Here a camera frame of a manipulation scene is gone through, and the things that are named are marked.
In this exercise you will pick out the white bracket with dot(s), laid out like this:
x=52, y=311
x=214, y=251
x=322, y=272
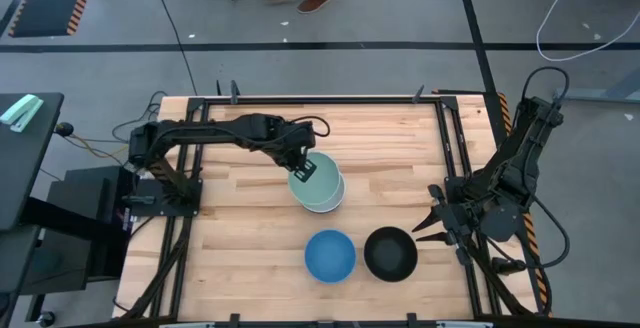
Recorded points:
x=465, y=325
x=187, y=325

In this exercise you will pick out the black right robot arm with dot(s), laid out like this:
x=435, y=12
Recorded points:
x=520, y=163

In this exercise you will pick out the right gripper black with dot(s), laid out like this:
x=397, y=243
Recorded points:
x=457, y=223

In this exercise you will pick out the round black knob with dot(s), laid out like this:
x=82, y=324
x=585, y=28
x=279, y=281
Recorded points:
x=64, y=129

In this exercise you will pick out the white bowl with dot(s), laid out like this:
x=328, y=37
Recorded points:
x=336, y=203

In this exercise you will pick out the black bowl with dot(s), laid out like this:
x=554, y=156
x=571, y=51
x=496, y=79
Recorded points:
x=390, y=254

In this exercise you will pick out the grey metal stand base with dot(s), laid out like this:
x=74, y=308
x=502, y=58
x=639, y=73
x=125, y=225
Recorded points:
x=600, y=93

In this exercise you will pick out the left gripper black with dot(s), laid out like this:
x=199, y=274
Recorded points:
x=297, y=150

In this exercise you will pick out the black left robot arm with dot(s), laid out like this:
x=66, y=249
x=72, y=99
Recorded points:
x=210, y=130

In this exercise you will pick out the black caster wheel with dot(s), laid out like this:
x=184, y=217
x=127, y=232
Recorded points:
x=46, y=319

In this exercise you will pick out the black aluminium table frame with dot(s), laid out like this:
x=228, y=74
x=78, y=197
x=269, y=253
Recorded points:
x=325, y=101

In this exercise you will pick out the black side table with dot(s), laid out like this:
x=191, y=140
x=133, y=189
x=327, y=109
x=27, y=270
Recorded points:
x=25, y=168

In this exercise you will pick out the black equipment cabinet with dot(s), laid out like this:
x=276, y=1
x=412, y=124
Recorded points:
x=75, y=228

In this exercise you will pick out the mint green stapler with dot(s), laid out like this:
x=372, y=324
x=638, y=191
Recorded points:
x=22, y=110

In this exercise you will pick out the pale green bowl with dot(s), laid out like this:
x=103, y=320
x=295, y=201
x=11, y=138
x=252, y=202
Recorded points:
x=322, y=180

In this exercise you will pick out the orange black hazard strip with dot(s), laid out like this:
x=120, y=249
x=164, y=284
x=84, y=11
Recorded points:
x=504, y=113

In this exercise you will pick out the blue bowl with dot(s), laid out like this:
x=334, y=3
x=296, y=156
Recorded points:
x=330, y=257

